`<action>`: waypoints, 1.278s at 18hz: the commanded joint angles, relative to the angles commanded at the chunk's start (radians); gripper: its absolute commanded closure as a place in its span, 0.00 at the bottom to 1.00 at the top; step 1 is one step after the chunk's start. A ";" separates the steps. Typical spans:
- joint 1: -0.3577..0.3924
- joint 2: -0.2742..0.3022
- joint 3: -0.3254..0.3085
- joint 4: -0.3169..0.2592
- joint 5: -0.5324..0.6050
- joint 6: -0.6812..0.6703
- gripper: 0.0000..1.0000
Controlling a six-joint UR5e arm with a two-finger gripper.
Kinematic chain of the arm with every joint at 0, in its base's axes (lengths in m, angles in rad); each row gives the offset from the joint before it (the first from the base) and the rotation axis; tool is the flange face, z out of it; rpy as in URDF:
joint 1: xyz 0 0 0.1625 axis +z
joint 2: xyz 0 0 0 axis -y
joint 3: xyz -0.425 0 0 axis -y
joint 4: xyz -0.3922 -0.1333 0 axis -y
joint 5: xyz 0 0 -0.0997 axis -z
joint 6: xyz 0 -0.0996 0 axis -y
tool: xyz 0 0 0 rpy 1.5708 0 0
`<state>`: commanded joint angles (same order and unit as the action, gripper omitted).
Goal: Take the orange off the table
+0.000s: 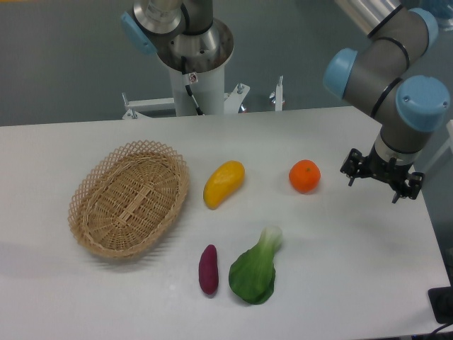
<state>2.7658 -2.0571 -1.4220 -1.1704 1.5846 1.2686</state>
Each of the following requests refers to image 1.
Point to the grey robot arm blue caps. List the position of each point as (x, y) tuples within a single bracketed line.
[(195, 47)]

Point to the yellow mango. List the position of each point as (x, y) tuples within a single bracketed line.
[(223, 182)]

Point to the woven wicker basket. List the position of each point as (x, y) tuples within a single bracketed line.
[(129, 200)]

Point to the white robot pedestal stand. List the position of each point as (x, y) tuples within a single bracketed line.
[(192, 94)]

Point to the orange fruit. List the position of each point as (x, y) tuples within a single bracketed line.
[(304, 176)]

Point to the green bok choy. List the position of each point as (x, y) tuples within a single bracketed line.
[(252, 275)]

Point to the blue object top right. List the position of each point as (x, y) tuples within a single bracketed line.
[(441, 9)]

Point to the purple sweet potato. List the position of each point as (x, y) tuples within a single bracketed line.
[(208, 270)]

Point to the black device at table edge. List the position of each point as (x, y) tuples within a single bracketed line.
[(441, 304)]

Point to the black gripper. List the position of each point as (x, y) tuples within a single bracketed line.
[(404, 184)]

